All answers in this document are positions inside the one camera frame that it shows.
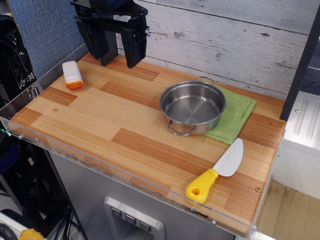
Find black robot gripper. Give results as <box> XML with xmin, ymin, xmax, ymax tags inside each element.
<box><xmin>70</xmin><ymin>0</ymin><xmax>151</xmax><ymax>68</ymax></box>

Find stainless steel pot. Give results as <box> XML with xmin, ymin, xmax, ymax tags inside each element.
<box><xmin>159</xmin><ymin>76</ymin><xmax>227</xmax><ymax>136</ymax></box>

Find salmon sushi toy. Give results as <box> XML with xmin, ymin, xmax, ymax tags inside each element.
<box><xmin>62</xmin><ymin>61</ymin><xmax>84</xmax><ymax>90</ymax></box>

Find green folded towel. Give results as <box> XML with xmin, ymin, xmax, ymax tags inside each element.
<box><xmin>202</xmin><ymin>86</ymin><xmax>256</xmax><ymax>145</ymax></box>

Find black crate at left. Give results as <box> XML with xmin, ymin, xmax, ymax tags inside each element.
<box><xmin>0</xmin><ymin>14</ymin><xmax>37</xmax><ymax>107</ymax></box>

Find clear acrylic table guard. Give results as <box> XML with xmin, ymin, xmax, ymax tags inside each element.
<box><xmin>0</xmin><ymin>55</ymin><xmax>285</xmax><ymax>239</ymax></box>

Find stainless steel cabinet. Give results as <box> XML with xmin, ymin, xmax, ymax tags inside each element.
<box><xmin>50</xmin><ymin>153</ymin><xmax>235</xmax><ymax>240</ymax></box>

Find yellow object bottom left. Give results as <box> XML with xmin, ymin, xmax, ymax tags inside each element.
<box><xmin>18</xmin><ymin>228</ymin><xmax>45</xmax><ymax>240</ymax></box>

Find yellow handled toy knife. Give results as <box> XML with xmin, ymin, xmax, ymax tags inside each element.
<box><xmin>185</xmin><ymin>138</ymin><xmax>244</xmax><ymax>206</ymax></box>

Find dark right vertical post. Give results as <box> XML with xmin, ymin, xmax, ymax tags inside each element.
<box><xmin>279</xmin><ymin>6</ymin><xmax>320</xmax><ymax>121</ymax></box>

